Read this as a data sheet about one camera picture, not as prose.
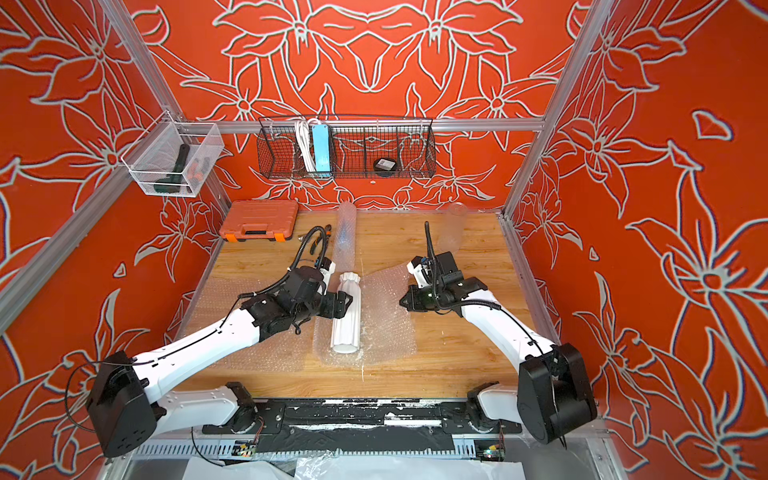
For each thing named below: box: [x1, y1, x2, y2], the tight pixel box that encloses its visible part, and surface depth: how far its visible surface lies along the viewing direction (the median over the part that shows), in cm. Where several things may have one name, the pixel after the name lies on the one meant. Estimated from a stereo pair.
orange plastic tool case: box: [219, 199, 300, 243], surface depth 116 cm
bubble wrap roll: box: [313, 262, 418, 366], surface depth 85 cm
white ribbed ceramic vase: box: [331, 272, 361, 354], surface depth 83 cm
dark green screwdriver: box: [153, 144, 190, 193], surface depth 83 cm
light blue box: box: [312, 124, 331, 173], surface depth 91 cm
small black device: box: [374, 157, 397, 171], surface depth 97 cm
